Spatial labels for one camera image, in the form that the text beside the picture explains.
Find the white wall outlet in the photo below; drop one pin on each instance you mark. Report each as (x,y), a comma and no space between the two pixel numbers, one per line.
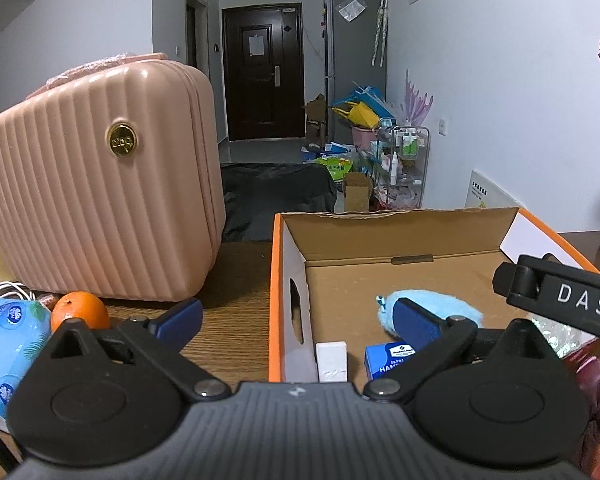
(443,126)

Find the small brown cardboard box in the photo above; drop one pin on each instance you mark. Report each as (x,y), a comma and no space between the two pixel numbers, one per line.
(357,192)

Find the dark entrance door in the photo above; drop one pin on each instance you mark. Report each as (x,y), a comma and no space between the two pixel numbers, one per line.
(260,100)

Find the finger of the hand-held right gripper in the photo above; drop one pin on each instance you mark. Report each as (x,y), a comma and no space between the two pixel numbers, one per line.
(515,280)

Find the purple flower wall decoration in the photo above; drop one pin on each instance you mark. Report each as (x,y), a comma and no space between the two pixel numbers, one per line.
(416,100)

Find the white foam block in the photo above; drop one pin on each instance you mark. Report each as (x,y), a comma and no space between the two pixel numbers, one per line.
(331,360)

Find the white paper notice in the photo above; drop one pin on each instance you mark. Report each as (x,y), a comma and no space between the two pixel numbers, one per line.
(256,45)

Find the blue tissue pack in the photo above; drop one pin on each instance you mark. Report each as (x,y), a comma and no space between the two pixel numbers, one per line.
(10,340)

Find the orange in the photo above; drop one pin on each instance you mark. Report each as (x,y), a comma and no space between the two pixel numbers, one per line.
(80,312)

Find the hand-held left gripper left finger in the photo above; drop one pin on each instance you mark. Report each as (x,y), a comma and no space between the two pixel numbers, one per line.
(180,322)

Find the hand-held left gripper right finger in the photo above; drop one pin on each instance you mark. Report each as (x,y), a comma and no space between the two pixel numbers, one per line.
(417,322)

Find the pink plastic bucket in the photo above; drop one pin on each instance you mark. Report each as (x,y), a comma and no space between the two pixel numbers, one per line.
(364,136)

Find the folded pale umbrella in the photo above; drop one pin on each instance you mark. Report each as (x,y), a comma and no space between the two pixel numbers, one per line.
(380,30)

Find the white plastic bag bundle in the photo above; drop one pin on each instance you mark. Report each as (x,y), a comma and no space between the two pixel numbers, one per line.
(560,335)

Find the open brown cardboard box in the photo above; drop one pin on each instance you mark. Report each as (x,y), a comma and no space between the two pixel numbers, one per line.
(316,120)

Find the clear plastic bag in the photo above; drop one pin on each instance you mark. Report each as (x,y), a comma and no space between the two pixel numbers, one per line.
(352,10)

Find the grey interior door frame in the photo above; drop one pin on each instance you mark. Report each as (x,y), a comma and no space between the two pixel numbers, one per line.
(192,30)

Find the blue and yellow bags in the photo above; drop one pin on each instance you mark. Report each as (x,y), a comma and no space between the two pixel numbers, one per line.
(362,110)

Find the grey refrigerator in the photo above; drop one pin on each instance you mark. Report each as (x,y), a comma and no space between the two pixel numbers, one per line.
(350,70)

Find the red cardboard box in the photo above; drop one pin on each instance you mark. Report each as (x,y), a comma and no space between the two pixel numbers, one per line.
(380,240)

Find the pink ribbed suitcase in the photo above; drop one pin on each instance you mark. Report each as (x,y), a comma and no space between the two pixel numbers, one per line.
(105,200)

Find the dark grey sofa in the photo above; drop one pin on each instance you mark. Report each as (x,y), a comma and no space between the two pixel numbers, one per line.
(275,190)

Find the blue fuzzy plush toy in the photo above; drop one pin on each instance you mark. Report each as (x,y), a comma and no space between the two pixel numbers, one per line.
(460,307)

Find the small blue tissue packet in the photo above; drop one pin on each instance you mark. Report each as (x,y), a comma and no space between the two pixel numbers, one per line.
(380,362)

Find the green snack bag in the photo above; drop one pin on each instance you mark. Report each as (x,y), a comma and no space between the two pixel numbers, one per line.
(336,167)

